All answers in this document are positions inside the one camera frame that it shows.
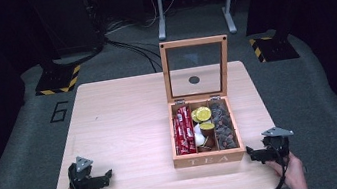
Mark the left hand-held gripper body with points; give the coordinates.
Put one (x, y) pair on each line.
(82, 174)

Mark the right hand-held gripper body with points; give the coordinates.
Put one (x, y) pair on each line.
(277, 145)

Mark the person's right hand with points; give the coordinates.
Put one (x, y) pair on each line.
(293, 173)

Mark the stack of dark packets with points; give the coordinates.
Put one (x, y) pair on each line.
(224, 127)

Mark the wooden box with glass lid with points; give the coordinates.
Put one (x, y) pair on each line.
(210, 159)

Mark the brown capsule with yellow lid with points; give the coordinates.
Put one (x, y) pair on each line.
(207, 127)

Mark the white capsule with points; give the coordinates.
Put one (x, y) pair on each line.
(199, 139)

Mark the stack of red stick packets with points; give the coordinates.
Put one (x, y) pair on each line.
(183, 129)

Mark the yellow black striped stand base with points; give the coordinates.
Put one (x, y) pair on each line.
(272, 50)
(58, 81)

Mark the dark cabinet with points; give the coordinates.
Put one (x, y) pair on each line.
(61, 23)

